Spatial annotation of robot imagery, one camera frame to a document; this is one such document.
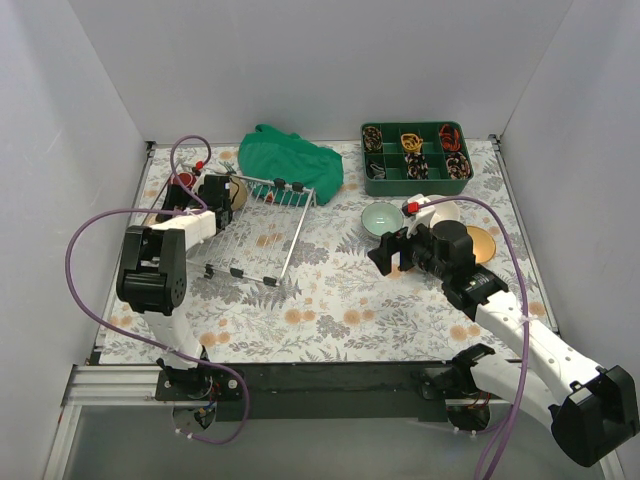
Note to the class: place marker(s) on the red floral bowl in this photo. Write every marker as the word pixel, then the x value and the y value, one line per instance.
pixel 184 181

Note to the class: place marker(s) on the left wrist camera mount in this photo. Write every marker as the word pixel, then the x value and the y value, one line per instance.
pixel 196 169

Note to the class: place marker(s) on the green compartment organizer box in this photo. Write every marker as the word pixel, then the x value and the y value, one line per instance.
pixel 401 159

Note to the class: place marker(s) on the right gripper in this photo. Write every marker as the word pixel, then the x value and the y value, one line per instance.
pixel 398 249

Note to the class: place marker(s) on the black pink floral rolled sock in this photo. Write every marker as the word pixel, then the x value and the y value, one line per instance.
pixel 417 166

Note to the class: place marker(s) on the grey black folded sock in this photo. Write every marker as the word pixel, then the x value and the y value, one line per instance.
pixel 375 171

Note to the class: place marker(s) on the aluminium frame rail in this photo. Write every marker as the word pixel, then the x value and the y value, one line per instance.
pixel 88 386

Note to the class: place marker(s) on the leopard print rolled sock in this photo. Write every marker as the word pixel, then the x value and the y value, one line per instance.
pixel 372 139

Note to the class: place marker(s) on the beige flower bowl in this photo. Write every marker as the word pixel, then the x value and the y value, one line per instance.
pixel 238 193

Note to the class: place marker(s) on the white bowl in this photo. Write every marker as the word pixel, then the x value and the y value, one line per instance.
pixel 448 210

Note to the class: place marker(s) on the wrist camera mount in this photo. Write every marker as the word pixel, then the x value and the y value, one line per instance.
pixel 196 169
pixel 418 212

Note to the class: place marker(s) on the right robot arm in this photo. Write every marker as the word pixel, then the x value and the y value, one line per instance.
pixel 589 410

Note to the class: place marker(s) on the green cloth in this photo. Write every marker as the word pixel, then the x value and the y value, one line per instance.
pixel 269 153

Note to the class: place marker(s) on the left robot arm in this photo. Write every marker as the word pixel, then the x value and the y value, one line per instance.
pixel 152 276

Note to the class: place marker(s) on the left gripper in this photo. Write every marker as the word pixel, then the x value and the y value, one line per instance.
pixel 176 195

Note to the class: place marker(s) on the tan bowl with logo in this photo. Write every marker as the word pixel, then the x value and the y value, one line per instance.
pixel 484 245

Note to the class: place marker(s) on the yellow rolled sock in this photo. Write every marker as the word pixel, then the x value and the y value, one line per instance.
pixel 411 142

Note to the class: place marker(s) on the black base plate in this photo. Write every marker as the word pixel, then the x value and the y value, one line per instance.
pixel 326 390

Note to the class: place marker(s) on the pale green bowl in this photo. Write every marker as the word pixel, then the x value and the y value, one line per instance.
pixel 379 218

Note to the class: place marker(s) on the silver wire dish rack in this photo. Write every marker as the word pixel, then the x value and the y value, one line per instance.
pixel 259 242

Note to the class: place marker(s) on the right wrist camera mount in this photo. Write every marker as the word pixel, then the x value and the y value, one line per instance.
pixel 418 212

